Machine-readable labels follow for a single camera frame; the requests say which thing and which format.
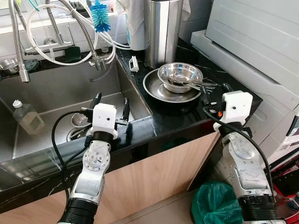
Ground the large steel plate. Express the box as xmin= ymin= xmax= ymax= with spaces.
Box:
xmin=142 ymin=68 xmax=211 ymax=103

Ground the large steel bowl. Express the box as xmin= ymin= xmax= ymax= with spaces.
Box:
xmin=157 ymin=63 xmax=204 ymax=93

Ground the small steel plate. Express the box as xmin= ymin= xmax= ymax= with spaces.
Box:
xmin=67 ymin=127 xmax=89 ymax=141

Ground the stainless steel sink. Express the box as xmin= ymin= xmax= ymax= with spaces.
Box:
xmin=0 ymin=61 xmax=152 ymax=164

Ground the small white plastic clip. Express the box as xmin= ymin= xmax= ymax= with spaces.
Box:
xmin=129 ymin=56 xmax=140 ymax=72

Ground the dark green sponge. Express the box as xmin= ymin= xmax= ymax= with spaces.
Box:
xmin=64 ymin=46 xmax=82 ymax=63

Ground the white countertop dishwasher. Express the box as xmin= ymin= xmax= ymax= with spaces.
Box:
xmin=191 ymin=0 xmax=299 ymax=140

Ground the wooden sink cabinet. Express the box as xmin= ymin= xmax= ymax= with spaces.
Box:
xmin=0 ymin=131 xmax=220 ymax=224

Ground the chrome mixer tap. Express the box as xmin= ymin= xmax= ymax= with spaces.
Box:
xmin=26 ymin=7 xmax=75 ymax=56

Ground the clear plastic bottle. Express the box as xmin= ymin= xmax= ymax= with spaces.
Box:
xmin=12 ymin=99 xmax=45 ymax=136

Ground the grey scouring pad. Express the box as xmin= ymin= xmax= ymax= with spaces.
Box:
xmin=23 ymin=60 xmax=40 ymax=71

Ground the steel knife block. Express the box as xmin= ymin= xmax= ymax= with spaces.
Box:
xmin=144 ymin=0 xmax=184 ymax=69

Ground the white front-load washer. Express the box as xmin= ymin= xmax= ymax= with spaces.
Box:
xmin=259 ymin=112 xmax=299 ymax=174

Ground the blue bottle brush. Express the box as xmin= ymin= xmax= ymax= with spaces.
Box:
xmin=90 ymin=0 xmax=112 ymax=33

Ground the white hanging cloth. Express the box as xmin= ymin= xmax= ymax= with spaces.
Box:
xmin=117 ymin=0 xmax=150 ymax=51

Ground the green rubbish bag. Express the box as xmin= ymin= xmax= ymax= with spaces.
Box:
xmin=192 ymin=181 xmax=243 ymax=224

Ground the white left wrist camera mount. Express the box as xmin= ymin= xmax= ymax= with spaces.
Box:
xmin=91 ymin=104 xmax=118 ymax=140

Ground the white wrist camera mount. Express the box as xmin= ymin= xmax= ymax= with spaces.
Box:
xmin=220 ymin=91 xmax=254 ymax=126
xmin=91 ymin=104 xmax=118 ymax=140

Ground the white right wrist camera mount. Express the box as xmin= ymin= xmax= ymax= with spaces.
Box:
xmin=220 ymin=91 xmax=254 ymax=126

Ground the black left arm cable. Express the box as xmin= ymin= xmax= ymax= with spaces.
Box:
xmin=50 ymin=108 xmax=94 ymax=201

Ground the white plastic hose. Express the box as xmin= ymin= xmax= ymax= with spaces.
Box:
xmin=26 ymin=4 xmax=131 ymax=66

